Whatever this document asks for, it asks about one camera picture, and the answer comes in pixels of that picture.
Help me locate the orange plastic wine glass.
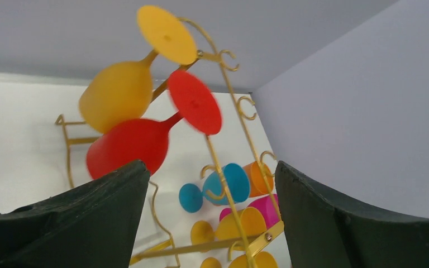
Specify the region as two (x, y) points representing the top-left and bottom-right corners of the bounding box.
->
(243, 161), (274, 198)

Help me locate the red plastic wine glass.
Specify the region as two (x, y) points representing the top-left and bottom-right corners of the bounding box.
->
(86, 70), (222, 180)

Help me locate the yellow wine glass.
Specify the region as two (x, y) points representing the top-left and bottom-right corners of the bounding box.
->
(200, 251), (278, 268)
(190, 207), (267, 245)
(78, 5), (197, 133)

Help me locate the yellow back wine glass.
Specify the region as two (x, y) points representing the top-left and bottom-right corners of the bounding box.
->
(78, 5), (197, 133)

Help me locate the magenta plastic wine glass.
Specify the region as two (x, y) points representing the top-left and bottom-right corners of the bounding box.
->
(219, 194), (280, 229)

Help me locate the blue plastic wine glass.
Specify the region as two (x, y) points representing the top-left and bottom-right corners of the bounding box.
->
(178, 163), (251, 214)

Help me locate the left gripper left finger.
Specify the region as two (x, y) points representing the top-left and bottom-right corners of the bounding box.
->
(0, 160), (150, 267)

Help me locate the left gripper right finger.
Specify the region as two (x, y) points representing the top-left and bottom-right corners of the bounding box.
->
(275, 161), (429, 267)

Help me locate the gold wire glass rack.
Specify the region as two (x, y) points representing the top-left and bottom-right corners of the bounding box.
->
(63, 17), (284, 267)

